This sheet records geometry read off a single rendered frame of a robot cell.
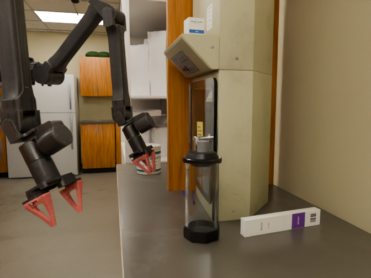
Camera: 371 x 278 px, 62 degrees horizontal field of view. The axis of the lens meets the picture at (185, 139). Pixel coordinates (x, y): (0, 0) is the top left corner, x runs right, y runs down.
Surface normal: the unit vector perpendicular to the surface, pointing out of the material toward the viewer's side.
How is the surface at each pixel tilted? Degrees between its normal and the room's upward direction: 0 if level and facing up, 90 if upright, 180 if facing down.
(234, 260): 0
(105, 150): 90
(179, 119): 90
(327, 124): 90
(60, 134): 61
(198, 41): 90
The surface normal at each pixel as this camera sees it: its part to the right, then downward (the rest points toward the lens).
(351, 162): -0.97, 0.03
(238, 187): 0.23, 0.11
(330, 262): 0.00, -0.99
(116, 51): -0.25, 0.11
